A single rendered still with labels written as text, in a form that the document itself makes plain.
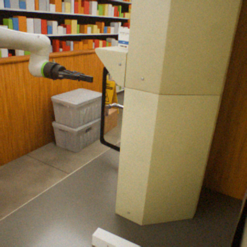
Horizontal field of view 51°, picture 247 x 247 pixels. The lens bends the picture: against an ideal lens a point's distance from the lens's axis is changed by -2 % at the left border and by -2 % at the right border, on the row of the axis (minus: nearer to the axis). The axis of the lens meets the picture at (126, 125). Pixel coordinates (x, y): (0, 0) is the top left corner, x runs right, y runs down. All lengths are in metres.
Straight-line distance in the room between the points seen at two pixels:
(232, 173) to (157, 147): 0.46
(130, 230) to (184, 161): 0.30
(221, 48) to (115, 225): 0.66
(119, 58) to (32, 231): 0.62
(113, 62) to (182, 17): 0.23
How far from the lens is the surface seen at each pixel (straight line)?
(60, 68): 1.44
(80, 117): 3.17
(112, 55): 0.78
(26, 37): 1.47
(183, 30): 0.72
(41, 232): 0.94
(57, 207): 1.03
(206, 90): 0.79
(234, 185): 1.19
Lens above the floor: 1.60
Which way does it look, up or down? 22 degrees down
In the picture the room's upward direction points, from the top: 5 degrees clockwise
